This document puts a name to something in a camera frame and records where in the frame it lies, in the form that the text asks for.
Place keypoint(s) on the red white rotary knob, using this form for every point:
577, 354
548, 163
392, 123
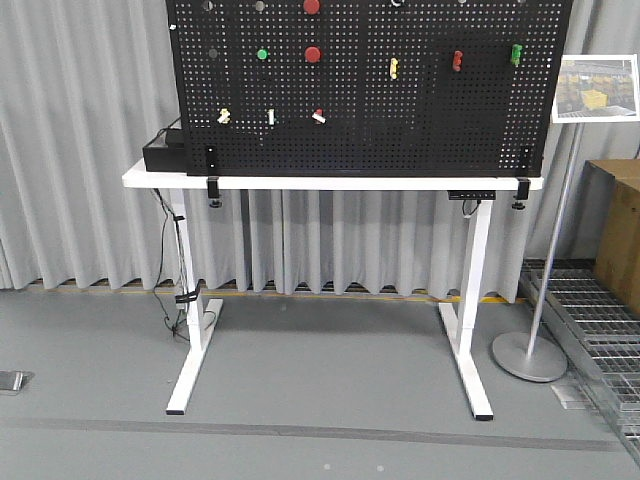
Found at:
318, 116

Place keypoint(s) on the yellow white rotary knob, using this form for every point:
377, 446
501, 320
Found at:
224, 116

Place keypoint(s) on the left black table clamp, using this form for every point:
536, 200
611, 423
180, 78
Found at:
212, 170

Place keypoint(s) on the black table clamp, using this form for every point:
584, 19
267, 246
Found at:
523, 175
212, 170

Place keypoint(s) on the black desk control panel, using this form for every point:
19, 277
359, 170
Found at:
477, 195

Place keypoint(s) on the white height-adjustable table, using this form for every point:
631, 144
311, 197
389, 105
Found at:
458, 322

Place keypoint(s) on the black perforated pegboard panel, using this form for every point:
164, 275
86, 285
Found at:
429, 122

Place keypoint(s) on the black electronics box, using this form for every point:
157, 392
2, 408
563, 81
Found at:
166, 151

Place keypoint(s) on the lower red round button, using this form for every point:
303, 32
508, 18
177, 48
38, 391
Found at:
312, 54

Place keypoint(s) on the red round button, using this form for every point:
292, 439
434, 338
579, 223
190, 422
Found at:
312, 54
311, 7

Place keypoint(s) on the right black table clamp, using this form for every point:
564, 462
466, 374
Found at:
523, 175

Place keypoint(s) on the upper red round button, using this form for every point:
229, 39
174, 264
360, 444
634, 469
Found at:
311, 7

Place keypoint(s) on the silver sign stand pole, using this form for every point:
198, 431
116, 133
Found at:
526, 355

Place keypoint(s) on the brown cardboard box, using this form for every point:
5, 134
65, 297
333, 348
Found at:
617, 261

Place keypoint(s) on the framed picture sign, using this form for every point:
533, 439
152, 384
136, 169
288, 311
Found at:
597, 89

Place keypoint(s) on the silver floor plate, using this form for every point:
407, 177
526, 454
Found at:
12, 382

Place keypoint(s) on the yellow lever switch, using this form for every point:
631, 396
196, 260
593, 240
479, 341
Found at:
393, 68

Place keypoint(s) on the red lever switch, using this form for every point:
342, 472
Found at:
457, 60

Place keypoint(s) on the green lever switch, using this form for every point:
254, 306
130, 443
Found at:
516, 52

